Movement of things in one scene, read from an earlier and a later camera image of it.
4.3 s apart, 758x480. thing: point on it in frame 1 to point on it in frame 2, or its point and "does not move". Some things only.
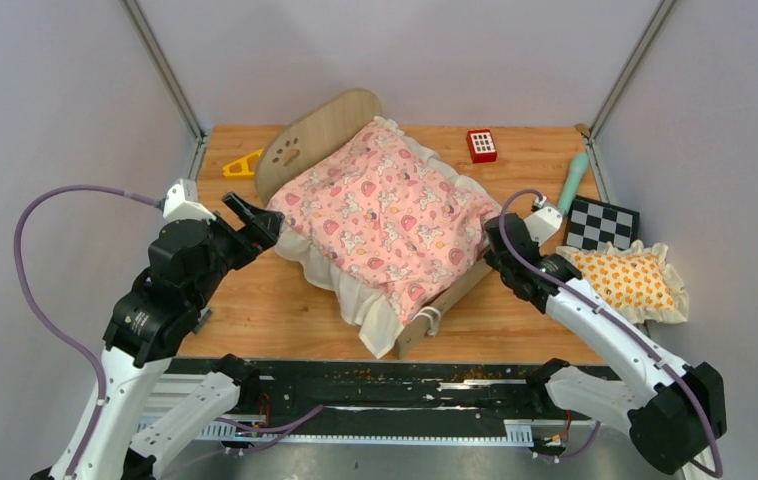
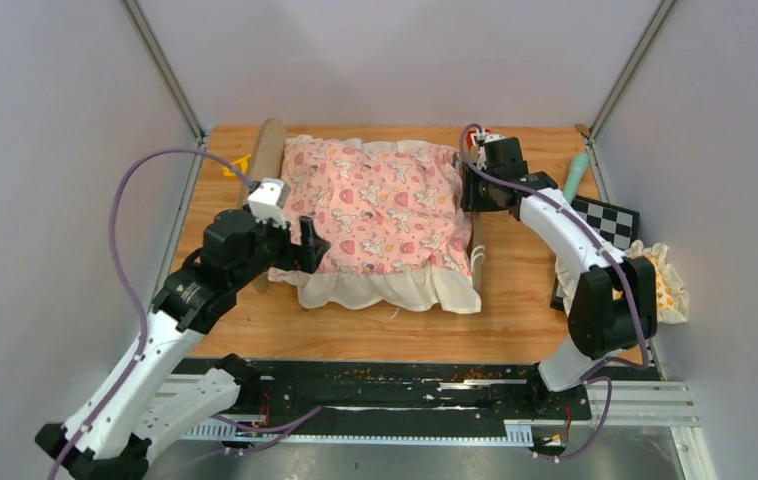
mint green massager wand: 579,164 does not move
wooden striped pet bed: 307,131 to 263,164
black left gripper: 264,229 to 301,257
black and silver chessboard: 592,223 does not move
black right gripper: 489,260 to 472,200
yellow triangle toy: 244,170 does not move
